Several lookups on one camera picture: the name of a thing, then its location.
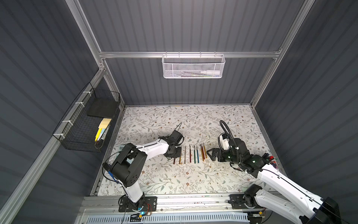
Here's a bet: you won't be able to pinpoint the blue stapler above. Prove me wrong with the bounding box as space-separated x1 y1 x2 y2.
106 171 117 183

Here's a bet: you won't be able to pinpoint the black notebook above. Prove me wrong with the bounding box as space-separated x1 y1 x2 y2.
87 98 118 119

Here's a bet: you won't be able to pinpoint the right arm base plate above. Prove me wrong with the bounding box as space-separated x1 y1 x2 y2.
228 194 265 210

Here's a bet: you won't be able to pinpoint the white marker in basket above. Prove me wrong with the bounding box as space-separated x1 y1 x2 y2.
200 70 221 77

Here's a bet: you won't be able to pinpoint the white wire mesh basket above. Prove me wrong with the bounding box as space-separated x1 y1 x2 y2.
161 53 226 79

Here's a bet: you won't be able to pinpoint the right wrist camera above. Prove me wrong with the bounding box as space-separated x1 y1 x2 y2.
219 133 230 151

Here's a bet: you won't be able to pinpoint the yellow sticky notes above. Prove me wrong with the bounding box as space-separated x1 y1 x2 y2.
95 118 112 142

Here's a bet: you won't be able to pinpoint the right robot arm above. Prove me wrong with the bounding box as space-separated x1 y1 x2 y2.
207 138 342 224

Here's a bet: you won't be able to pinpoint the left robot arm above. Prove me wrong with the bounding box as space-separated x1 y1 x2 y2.
102 130 184 207

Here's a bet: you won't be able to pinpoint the black wire mesh basket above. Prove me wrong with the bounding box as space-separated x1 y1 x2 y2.
53 83 121 153

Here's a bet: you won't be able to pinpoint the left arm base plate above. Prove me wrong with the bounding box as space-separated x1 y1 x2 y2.
118 195 158 212

